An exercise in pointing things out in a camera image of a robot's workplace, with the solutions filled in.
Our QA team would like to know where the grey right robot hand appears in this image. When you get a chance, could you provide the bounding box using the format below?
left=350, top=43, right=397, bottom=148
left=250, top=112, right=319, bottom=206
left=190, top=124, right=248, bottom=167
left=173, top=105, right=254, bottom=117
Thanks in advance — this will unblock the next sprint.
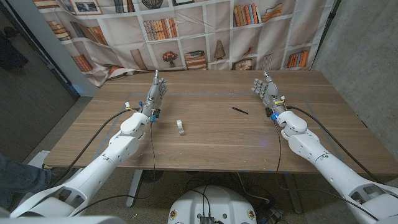
left=251, top=71, right=287, bottom=115

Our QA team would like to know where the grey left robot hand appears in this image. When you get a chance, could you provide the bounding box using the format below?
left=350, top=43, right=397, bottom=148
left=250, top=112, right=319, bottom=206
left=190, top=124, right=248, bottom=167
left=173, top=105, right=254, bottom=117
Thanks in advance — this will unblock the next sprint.
left=141, top=70, right=168, bottom=118

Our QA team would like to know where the printed bookshelf backdrop cloth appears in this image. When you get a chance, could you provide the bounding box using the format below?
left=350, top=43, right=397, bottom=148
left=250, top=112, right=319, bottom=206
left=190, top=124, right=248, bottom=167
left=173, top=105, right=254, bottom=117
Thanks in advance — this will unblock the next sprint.
left=32, top=0, right=336, bottom=87

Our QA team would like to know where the black backdrop stand pole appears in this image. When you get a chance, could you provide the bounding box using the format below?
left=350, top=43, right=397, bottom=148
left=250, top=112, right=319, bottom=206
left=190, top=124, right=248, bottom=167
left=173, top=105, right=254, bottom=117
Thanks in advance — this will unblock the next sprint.
left=310, top=0, right=341, bottom=71

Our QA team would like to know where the white table leg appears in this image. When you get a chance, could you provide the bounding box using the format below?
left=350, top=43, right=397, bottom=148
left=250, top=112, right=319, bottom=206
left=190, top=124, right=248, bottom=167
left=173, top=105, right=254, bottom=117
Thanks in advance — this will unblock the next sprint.
left=126, top=169, right=144, bottom=208

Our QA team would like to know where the grey table leg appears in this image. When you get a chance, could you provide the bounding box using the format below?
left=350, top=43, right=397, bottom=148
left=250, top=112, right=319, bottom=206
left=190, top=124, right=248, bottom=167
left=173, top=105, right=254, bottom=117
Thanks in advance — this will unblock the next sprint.
left=283, top=173, right=304, bottom=215

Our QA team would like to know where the power strip on floor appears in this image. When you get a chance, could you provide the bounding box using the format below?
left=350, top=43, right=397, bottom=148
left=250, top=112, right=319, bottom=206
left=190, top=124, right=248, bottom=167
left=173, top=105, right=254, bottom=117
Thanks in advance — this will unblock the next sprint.
left=260, top=207, right=284, bottom=224

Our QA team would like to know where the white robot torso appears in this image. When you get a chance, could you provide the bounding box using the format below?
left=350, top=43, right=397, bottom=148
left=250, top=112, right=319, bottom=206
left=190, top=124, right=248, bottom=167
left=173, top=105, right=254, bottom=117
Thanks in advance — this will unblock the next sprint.
left=167, top=185, right=257, bottom=224

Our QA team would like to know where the white board on floor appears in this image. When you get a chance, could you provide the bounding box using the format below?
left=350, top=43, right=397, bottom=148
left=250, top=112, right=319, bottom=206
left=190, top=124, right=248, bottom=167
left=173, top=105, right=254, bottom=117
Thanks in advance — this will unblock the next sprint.
left=23, top=150, right=83, bottom=187

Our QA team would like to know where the person leg in jeans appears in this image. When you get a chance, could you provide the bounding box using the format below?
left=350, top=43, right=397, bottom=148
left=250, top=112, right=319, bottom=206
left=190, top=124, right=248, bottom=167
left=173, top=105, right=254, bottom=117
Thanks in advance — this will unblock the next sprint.
left=0, top=152, right=52, bottom=210

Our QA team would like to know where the thin brown left arm cable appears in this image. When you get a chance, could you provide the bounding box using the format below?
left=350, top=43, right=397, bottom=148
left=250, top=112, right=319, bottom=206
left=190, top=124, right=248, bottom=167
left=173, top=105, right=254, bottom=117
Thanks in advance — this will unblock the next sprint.
left=71, top=119, right=157, bottom=217

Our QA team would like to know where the thin brown arm cable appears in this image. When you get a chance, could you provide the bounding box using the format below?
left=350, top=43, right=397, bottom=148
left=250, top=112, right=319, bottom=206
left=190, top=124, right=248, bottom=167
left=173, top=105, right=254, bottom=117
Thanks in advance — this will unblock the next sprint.
left=71, top=119, right=157, bottom=217
left=273, top=119, right=380, bottom=222

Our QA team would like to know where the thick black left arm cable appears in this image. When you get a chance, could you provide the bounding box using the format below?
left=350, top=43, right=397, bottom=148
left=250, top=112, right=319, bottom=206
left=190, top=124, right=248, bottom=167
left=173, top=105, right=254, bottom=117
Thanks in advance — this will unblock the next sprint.
left=52, top=107, right=141, bottom=187

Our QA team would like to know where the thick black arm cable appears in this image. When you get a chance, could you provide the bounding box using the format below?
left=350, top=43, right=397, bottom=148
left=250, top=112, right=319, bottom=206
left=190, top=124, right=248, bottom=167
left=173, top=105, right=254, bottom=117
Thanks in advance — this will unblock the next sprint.
left=286, top=106, right=379, bottom=184
left=52, top=107, right=141, bottom=187

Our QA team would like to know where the thin brown right arm cable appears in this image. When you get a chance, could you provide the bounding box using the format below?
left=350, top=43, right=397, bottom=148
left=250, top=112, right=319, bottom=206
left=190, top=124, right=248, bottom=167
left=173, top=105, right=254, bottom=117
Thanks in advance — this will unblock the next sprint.
left=273, top=119, right=380, bottom=222

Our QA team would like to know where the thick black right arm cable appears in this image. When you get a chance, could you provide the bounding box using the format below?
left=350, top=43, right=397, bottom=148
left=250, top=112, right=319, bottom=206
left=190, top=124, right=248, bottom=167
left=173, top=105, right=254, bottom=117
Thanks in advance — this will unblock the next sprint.
left=286, top=106, right=379, bottom=184

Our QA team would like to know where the white floor cable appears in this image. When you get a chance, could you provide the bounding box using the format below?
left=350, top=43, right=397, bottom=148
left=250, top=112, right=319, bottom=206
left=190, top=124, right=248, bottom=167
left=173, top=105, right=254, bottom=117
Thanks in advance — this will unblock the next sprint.
left=237, top=172, right=271, bottom=203

